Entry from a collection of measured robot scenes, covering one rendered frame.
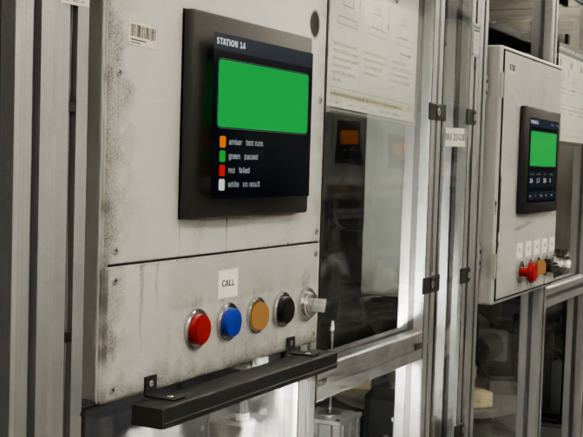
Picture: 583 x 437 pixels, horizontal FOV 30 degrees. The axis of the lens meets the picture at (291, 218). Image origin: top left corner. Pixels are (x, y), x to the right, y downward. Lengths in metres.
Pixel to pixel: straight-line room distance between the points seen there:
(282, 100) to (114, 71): 0.27
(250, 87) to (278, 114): 0.07
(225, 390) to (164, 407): 0.10
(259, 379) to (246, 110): 0.27
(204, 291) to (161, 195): 0.13
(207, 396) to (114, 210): 0.21
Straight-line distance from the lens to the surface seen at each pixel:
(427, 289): 1.69
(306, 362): 1.22
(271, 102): 1.15
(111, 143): 0.96
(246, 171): 1.11
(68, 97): 0.93
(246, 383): 1.10
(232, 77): 1.08
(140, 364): 1.01
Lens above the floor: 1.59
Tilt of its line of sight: 3 degrees down
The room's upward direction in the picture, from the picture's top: 2 degrees clockwise
